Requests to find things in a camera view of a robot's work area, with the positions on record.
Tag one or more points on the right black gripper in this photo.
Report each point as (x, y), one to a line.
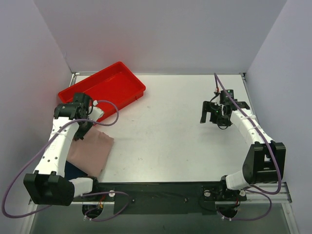
(207, 110)

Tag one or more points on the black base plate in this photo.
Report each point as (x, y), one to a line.
(159, 206)

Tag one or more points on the red plastic tray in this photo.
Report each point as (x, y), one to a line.
(113, 88)

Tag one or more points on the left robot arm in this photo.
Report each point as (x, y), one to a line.
(51, 167)

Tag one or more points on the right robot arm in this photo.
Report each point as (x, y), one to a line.
(265, 159)

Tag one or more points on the pink t shirt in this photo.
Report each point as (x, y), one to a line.
(91, 153)

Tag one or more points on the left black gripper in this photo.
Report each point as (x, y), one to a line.
(79, 132)

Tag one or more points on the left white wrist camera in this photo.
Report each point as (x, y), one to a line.
(95, 112)

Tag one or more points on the navy folded t shirt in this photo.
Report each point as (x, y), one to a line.
(72, 172)

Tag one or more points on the aluminium front rail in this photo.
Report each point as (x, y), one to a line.
(268, 192)

